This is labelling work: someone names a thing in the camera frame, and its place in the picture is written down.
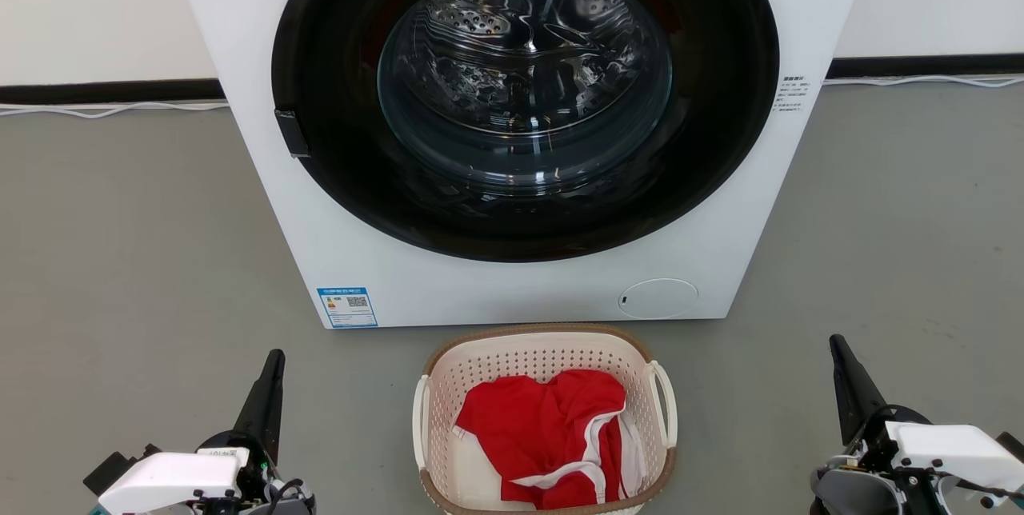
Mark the round white filter cover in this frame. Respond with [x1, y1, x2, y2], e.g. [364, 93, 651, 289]
[618, 278, 699, 321]

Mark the white floor cable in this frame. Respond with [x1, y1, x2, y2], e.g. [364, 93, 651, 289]
[824, 75, 1024, 90]
[0, 102, 230, 118]

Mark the white front-load washing machine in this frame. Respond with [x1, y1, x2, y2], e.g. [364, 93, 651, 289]
[166, 0, 877, 330]

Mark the round black glass washer door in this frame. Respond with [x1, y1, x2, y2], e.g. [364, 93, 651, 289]
[270, 0, 781, 263]

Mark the black washer door handle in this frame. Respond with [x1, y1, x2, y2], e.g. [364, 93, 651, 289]
[274, 109, 311, 158]

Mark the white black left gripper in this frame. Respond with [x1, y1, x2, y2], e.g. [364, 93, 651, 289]
[98, 349, 286, 515]

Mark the red garment with white trim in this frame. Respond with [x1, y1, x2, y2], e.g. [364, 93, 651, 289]
[453, 369, 629, 510]

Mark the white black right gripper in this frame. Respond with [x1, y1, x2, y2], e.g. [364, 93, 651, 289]
[830, 334, 1024, 492]

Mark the small printed text sticker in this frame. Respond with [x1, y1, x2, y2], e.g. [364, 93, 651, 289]
[774, 75, 810, 114]

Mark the cream perforated plastic laundry basket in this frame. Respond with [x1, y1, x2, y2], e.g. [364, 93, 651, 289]
[412, 324, 678, 515]

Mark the blue energy label sticker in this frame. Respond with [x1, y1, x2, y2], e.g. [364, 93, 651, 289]
[317, 287, 378, 329]

